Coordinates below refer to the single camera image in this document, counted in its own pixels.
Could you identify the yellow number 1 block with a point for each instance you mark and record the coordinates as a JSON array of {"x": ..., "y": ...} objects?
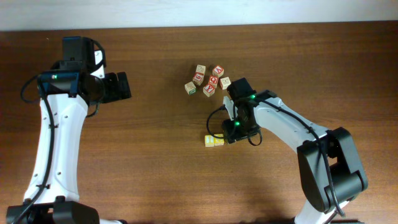
[{"x": 209, "y": 141}]

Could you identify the plain wooden block top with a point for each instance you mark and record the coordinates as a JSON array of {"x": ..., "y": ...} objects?
[{"x": 200, "y": 69}]

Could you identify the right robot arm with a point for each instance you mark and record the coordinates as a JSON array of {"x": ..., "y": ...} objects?
[{"x": 331, "y": 171}]

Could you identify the red letter Q block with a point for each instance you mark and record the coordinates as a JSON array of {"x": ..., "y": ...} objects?
[{"x": 213, "y": 80}]

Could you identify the yellow letter block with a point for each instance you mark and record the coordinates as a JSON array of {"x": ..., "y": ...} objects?
[{"x": 219, "y": 139}]

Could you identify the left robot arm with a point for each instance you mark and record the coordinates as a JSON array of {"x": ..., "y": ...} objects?
[{"x": 66, "y": 91}]

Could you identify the red number 6 block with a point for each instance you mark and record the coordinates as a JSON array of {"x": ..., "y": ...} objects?
[{"x": 198, "y": 78}]

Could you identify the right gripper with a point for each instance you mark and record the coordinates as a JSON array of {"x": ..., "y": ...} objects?
[{"x": 230, "y": 132}]

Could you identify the red letter Y block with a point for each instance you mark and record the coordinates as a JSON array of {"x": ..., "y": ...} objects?
[{"x": 208, "y": 89}]

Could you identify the green edged wooden block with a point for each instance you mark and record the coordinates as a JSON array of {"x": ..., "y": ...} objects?
[{"x": 190, "y": 88}]

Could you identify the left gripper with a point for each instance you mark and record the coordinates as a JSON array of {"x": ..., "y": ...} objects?
[{"x": 114, "y": 93}]

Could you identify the plain engraved wooden block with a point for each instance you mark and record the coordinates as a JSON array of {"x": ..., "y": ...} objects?
[{"x": 225, "y": 83}]

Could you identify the red letter A block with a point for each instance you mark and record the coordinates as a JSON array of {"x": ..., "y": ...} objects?
[{"x": 218, "y": 71}]

